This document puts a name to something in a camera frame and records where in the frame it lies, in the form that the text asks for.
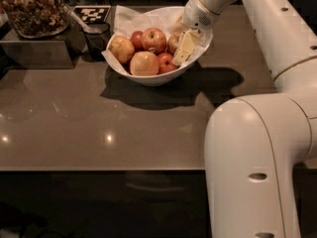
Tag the red apple front right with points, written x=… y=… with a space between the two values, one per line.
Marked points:
x=165 y=63

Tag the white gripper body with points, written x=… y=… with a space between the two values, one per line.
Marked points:
x=197 y=16

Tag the white spoon handle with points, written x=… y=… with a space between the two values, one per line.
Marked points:
x=76 y=18

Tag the yellow-red apple far left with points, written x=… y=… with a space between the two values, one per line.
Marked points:
x=122 y=49

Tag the small red apple back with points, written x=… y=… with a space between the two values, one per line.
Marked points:
x=136 y=39

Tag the large yellow apple front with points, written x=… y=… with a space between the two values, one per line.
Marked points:
x=144 y=64

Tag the black mesh cup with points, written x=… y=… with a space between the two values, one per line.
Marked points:
x=97 y=37

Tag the metal riser box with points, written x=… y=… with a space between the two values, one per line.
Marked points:
x=59 y=52

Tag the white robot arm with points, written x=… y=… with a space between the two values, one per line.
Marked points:
x=252 y=143

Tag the white paper liner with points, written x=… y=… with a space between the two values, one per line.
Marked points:
x=145 y=19

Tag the white ceramic bowl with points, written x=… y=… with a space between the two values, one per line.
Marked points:
x=158 y=78

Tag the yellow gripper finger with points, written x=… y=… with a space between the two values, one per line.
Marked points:
x=178 y=25
x=188 y=41

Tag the checkered marker card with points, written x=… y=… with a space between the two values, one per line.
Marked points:
x=93 y=14

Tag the red-yellow apple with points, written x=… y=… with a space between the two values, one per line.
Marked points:
x=172 y=43
x=154 y=40

